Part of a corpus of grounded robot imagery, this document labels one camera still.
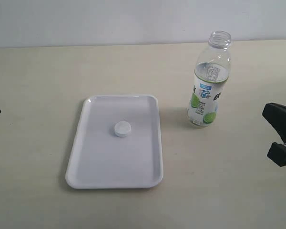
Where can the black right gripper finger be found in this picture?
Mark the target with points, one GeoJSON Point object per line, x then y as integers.
{"type": "Point", "coordinates": [277, 153]}
{"type": "Point", "coordinates": [275, 114]}

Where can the clear plastic drink bottle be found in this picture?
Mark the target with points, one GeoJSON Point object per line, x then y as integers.
{"type": "Point", "coordinates": [211, 72]}

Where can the white bottle cap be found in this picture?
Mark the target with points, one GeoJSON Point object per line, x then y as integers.
{"type": "Point", "coordinates": [122, 129]}

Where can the white rectangular plastic tray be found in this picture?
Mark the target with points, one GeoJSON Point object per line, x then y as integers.
{"type": "Point", "coordinates": [101, 160]}

